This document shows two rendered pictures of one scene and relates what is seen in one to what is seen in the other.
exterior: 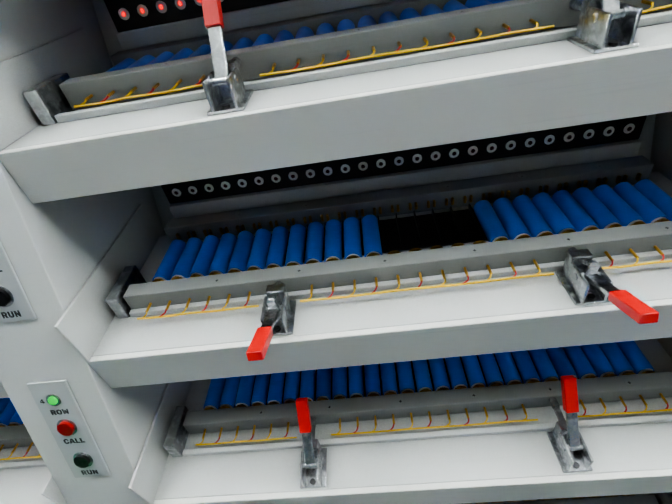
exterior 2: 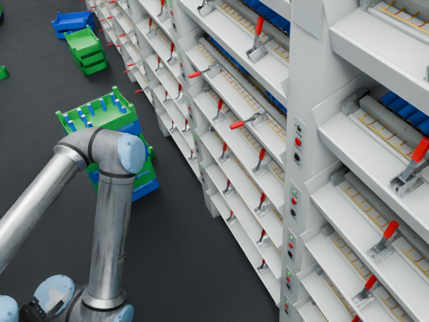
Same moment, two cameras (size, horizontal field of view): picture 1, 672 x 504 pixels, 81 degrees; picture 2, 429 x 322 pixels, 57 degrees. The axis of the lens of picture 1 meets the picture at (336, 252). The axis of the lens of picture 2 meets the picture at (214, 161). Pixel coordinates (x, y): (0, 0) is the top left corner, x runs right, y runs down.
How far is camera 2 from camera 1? 0.97 m
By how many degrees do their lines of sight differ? 58
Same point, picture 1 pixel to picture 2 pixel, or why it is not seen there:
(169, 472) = (201, 94)
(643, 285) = (267, 133)
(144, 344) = (193, 56)
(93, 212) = not seen: hidden behind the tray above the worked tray
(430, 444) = (242, 140)
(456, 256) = (247, 89)
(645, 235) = (279, 122)
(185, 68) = not seen: outside the picture
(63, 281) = (184, 29)
